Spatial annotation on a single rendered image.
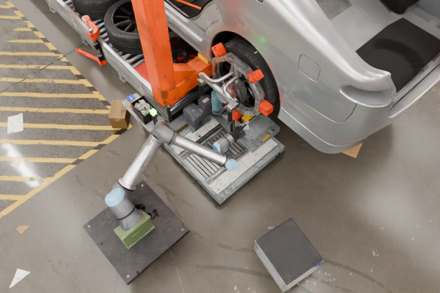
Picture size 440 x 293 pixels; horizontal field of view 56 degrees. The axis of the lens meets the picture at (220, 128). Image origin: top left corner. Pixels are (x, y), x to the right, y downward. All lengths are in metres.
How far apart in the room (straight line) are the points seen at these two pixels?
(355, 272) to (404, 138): 1.45
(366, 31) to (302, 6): 1.32
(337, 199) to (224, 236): 1.06
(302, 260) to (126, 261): 1.31
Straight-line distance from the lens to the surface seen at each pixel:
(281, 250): 3.29
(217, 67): 3.50
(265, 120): 3.95
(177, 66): 3.61
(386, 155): 4.27
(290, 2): 2.69
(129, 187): 3.31
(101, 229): 3.48
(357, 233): 3.83
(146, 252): 3.34
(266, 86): 3.16
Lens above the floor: 3.45
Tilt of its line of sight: 56 degrees down
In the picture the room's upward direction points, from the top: 1 degrees counter-clockwise
